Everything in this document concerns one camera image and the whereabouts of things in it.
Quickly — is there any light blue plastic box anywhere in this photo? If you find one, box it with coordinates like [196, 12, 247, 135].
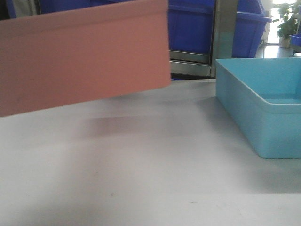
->
[216, 57, 301, 158]

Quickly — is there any pink plastic box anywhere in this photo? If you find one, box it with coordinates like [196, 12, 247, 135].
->
[0, 0, 171, 117]

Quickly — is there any blue crate middle on shelf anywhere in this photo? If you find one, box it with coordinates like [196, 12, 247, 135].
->
[168, 0, 214, 54]

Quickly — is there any green potted plant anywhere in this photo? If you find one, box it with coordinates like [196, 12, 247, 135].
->
[272, 0, 301, 48]

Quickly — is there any small blue bin far right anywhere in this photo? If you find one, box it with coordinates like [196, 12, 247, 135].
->
[290, 34, 301, 46]

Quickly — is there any stainless steel shelf frame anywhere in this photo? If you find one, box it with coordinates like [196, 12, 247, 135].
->
[170, 0, 238, 79]

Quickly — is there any blue crate right behind post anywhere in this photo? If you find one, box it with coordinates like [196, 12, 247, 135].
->
[232, 0, 272, 58]

